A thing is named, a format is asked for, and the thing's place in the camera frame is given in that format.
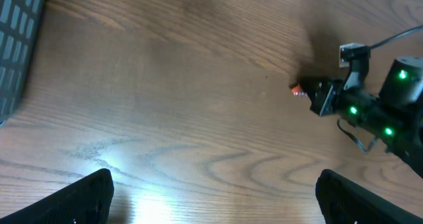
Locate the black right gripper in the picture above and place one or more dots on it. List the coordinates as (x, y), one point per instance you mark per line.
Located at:
(323, 93)

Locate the grey plastic mesh basket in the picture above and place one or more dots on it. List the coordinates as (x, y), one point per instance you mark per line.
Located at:
(20, 21)

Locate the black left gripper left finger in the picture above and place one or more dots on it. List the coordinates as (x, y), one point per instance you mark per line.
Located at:
(87, 201)

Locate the brown orange snack bar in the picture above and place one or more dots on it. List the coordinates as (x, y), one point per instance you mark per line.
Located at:
(297, 90)

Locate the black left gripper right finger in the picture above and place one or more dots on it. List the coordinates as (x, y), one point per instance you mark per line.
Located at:
(343, 201)

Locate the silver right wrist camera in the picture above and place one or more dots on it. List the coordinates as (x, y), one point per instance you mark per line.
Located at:
(352, 51)

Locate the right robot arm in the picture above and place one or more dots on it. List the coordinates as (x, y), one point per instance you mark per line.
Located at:
(394, 115)

